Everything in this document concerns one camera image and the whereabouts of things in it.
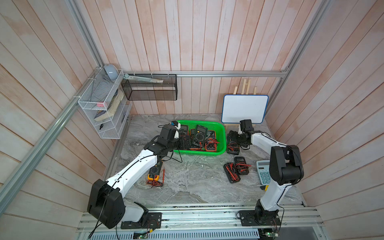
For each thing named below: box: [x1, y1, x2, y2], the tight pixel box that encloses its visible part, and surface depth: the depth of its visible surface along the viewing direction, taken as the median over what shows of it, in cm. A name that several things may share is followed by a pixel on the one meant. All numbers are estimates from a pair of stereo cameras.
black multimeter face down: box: [223, 162, 241, 184], surface depth 88 cm
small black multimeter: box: [234, 156, 250, 175], surface depth 91 cm
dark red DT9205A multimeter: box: [179, 124, 188, 137], surface depth 100 cm
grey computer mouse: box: [103, 64, 119, 80], surface depth 84 cm
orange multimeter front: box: [205, 130, 218, 152], surface depth 100 cm
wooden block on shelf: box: [94, 89, 124, 122], surface depth 83 cm
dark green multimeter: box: [227, 141, 241, 155], surface depth 98 cm
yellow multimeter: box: [147, 159, 163, 182], surface depth 89 cm
